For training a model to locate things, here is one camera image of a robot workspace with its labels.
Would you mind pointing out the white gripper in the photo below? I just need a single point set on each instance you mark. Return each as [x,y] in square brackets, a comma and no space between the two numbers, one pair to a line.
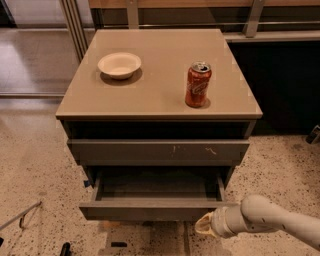
[218,221]

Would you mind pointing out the grey drawer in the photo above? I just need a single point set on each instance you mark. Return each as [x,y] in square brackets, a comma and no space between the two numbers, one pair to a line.
[148,196]
[105,152]

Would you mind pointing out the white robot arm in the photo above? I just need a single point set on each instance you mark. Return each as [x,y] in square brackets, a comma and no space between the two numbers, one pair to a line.
[258,214]

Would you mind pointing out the grey drawer cabinet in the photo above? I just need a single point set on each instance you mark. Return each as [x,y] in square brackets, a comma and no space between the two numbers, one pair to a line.
[150,105]

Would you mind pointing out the grey top drawer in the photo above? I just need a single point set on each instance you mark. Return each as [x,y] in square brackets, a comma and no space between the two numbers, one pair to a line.
[105,152]

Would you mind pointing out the black object on floor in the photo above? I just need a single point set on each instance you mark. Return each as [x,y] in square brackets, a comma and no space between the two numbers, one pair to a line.
[65,251]

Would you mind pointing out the black object at right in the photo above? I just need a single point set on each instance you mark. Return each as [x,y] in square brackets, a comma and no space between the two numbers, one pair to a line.
[314,135]

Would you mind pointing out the red soda can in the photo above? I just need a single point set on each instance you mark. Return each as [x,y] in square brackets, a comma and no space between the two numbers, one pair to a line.
[198,78]

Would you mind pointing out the white paper bowl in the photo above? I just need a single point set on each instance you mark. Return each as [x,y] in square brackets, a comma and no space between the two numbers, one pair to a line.
[119,65]

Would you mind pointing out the metal rod on floor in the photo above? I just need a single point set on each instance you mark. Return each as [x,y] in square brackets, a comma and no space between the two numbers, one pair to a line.
[20,217]

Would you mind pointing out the metal railing frame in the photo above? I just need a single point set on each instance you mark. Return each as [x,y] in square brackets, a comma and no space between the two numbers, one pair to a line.
[239,20]

